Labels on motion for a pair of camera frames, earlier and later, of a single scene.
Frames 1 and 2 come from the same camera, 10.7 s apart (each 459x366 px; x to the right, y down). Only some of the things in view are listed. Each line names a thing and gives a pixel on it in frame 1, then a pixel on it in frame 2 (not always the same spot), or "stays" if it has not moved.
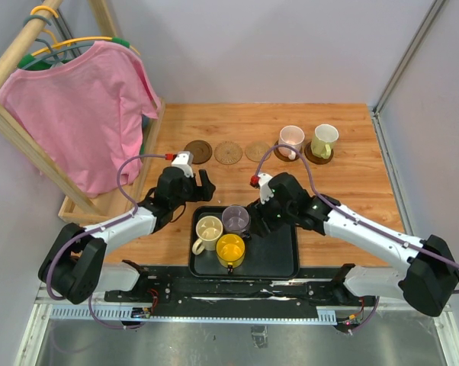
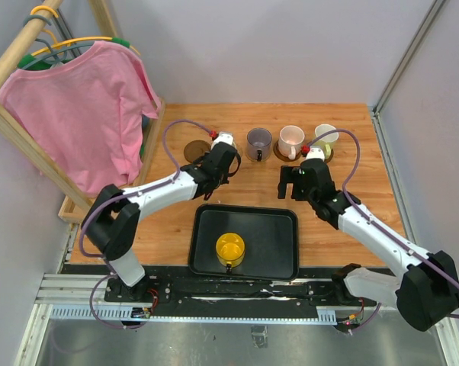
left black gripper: x=203 y=192 to x=225 y=180
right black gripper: x=257 y=212 to x=287 y=175
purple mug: x=235 y=220 to x=258 y=142
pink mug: x=293 y=136 stays
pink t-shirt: x=81 y=119 stays
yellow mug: x=230 y=252 stays
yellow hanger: x=59 y=43 stays
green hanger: x=47 y=65 stays
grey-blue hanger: x=59 y=55 stays
